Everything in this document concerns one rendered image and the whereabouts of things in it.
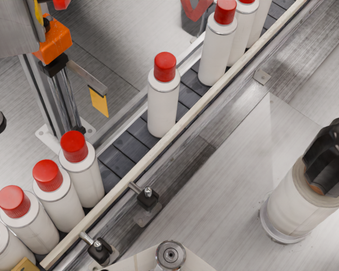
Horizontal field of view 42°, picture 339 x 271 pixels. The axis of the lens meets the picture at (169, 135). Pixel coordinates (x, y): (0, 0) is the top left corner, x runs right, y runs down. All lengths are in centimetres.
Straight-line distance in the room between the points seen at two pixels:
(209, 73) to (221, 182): 21
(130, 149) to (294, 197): 32
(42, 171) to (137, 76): 43
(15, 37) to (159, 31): 66
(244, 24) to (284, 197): 33
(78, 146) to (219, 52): 33
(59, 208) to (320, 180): 35
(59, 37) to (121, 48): 46
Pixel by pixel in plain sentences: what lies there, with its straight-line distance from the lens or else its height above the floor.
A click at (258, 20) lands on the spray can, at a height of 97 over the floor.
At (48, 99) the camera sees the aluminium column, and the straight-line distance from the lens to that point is 73.
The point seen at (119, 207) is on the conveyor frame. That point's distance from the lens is 77.
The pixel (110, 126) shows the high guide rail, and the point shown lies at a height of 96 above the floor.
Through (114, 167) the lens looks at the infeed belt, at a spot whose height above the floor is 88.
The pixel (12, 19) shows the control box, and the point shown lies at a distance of 38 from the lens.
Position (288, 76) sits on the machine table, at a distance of 100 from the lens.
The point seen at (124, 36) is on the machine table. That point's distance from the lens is 102.
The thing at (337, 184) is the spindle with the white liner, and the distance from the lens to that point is 55.
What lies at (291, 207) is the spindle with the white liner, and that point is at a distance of 65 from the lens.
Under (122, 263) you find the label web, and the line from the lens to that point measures 57.
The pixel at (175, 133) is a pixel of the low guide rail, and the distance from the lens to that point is 78.
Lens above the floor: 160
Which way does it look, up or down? 62 degrees down
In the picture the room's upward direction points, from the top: 6 degrees clockwise
